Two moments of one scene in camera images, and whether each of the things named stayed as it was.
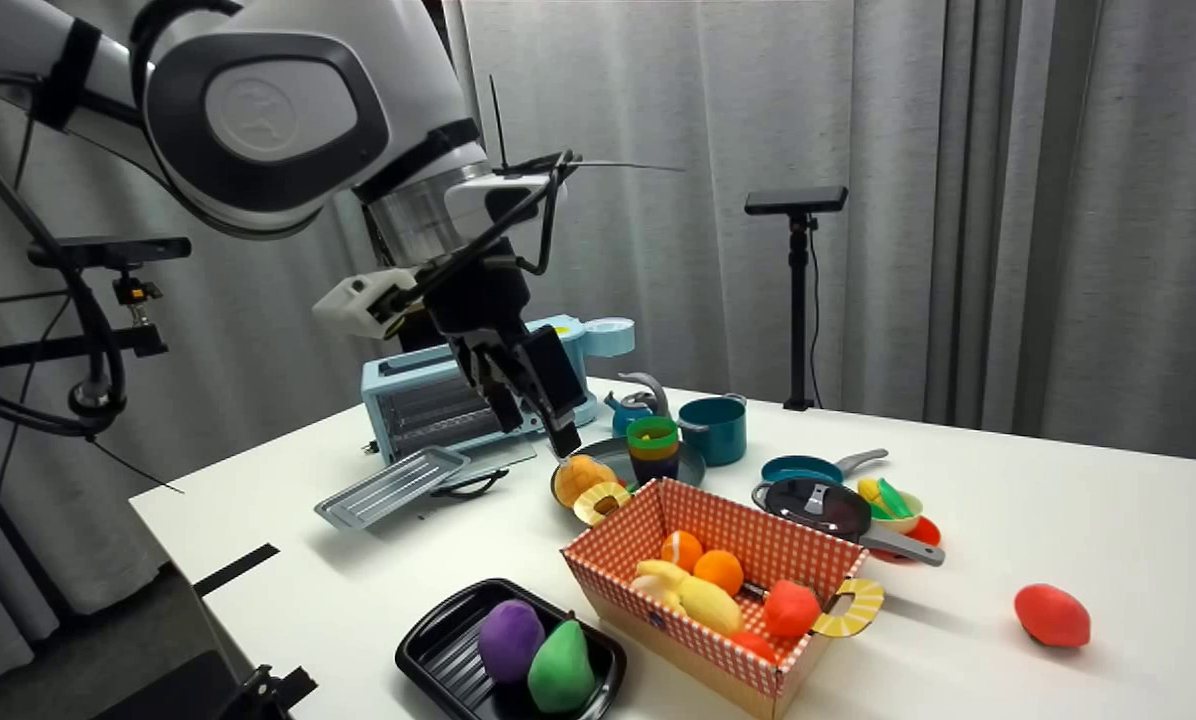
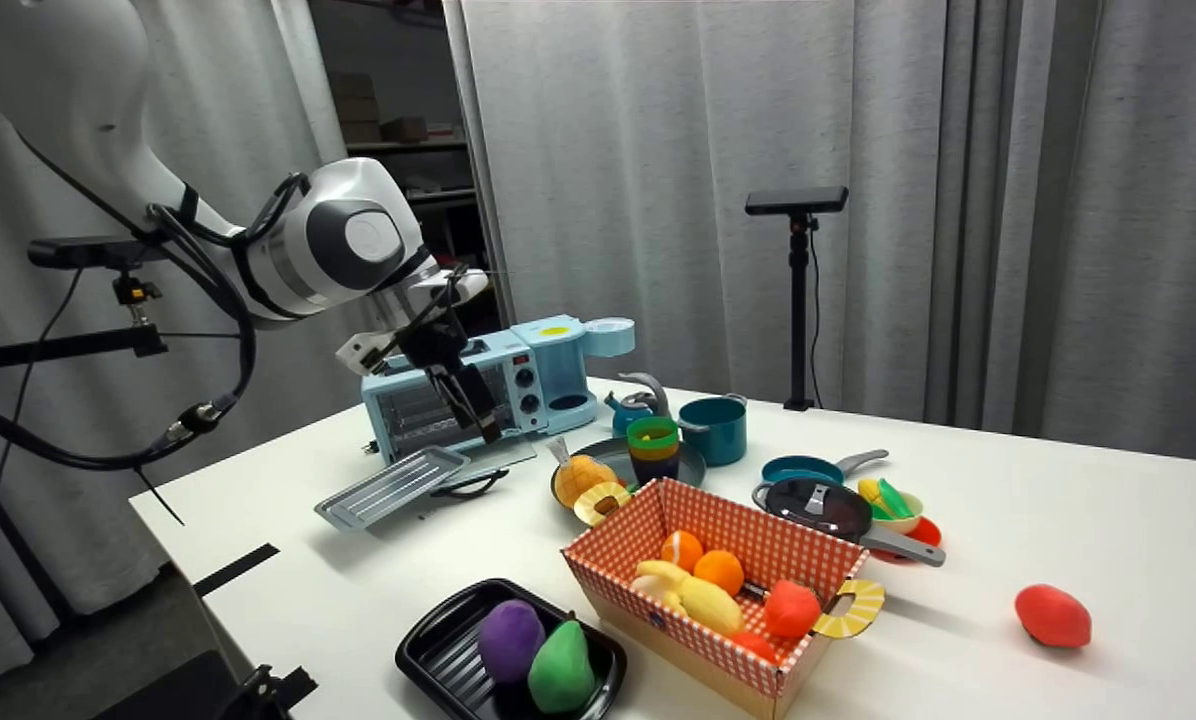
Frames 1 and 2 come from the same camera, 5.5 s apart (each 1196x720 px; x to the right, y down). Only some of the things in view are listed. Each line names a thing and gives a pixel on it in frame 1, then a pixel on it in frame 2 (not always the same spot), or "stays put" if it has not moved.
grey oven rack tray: [399, 494] stays put
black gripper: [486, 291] to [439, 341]
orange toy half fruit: [587, 488] stays put
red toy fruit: [1054, 617] stays put
